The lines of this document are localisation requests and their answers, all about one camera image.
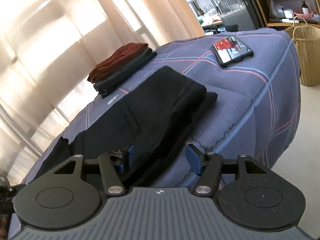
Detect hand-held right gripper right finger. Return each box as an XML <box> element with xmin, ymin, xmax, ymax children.
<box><xmin>186</xmin><ymin>144</ymin><xmax>268</xmax><ymax>197</ymax></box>

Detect wicker basket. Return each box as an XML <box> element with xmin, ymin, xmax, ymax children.
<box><xmin>284</xmin><ymin>16</ymin><xmax>320</xmax><ymax>86</ymax></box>

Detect black smartphone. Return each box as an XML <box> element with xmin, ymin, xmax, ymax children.
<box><xmin>212</xmin><ymin>35</ymin><xmax>254</xmax><ymax>68</ymax></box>

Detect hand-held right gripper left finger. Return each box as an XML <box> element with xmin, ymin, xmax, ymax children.
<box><xmin>53</xmin><ymin>146</ymin><xmax>136</xmax><ymax>197</ymax></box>

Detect glass door cabinet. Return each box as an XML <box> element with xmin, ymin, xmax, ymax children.
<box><xmin>180</xmin><ymin>0</ymin><xmax>263</xmax><ymax>33</ymax></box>

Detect black pants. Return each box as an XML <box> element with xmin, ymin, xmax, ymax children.
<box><xmin>47</xmin><ymin>65</ymin><xmax>219</xmax><ymax>182</ymax></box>

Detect wooden shelf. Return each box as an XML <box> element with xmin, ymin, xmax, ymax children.
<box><xmin>252</xmin><ymin>0</ymin><xmax>320</xmax><ymax>29</ymax></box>

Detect blue checked bed blanket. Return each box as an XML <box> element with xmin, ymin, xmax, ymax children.
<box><xmin>20</xmin><ymin>27</ymin><xmax>302</xmax><ymax>189</ymax></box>

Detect maroon folded cloth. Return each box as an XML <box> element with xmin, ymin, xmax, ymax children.
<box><xmin>87</xmin><ymin>43</ymin><xmax>149</xmax><ymax>83</ymax></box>

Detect dark grey folded cloth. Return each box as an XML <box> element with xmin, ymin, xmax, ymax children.
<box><xmin>93</xmin><ymin>48</ymin><xmax>158</xmax><ymax>99</ymax></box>

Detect sheer cream curtain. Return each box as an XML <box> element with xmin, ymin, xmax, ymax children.
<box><xmin>0</xmin><ymin>0</ymin><xmax>206</xmax><ymax>184</ymax></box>

